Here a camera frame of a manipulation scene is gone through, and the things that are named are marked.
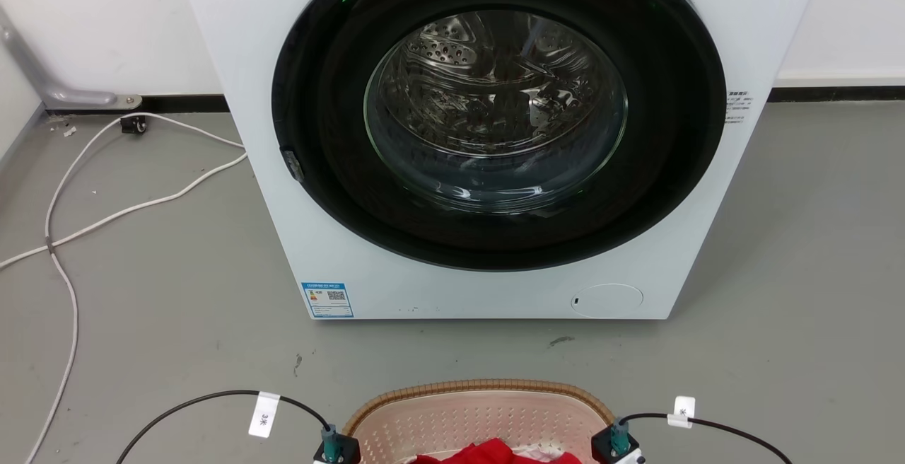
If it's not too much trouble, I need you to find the white garment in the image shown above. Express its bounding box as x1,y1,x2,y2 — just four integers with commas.
510,446,568,463

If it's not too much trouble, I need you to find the black round washer door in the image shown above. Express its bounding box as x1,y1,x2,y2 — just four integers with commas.
271,0,728,272

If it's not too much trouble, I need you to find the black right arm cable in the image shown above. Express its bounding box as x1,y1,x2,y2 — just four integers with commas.
611,412,794,464

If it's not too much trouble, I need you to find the beige perforated laundry basket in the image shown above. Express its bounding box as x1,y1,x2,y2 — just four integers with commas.
342,378,617,464

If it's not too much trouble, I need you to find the long thin white cable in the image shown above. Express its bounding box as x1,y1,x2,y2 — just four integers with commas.
25,112,246,464

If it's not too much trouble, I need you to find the red garment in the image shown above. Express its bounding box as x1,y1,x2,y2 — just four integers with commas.
409,439,583,464

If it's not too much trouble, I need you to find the grey drain pipe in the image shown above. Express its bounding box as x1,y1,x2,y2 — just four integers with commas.
0,6,143,110

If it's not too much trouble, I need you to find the small white paper tag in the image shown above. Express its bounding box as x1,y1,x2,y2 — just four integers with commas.
667,395,696,429

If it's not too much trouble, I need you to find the thick white power cable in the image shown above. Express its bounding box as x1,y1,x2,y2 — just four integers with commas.
0,151,249,271

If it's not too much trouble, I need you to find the small black text label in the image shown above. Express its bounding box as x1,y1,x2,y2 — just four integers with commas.
725,89,754,125

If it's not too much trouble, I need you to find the black door latch handle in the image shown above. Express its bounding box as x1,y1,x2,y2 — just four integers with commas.
280,148,305,184

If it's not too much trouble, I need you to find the white front-load washing machine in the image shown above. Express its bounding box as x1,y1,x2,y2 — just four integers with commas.
173,0,828,321

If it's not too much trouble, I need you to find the white paper tag with digit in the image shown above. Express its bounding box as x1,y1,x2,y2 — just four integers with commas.
248,391,281,440

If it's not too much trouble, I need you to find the round white filter cover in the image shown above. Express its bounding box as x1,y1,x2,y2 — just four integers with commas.
571,284,645,319

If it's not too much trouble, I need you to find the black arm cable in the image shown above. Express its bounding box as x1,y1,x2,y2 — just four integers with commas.
115,389,339,464
611,412,794,464

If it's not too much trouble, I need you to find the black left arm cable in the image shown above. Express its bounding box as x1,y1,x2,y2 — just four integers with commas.
115,389,339,464

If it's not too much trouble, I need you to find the blue energy label sticker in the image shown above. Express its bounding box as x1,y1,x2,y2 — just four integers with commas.
301,282,354,319

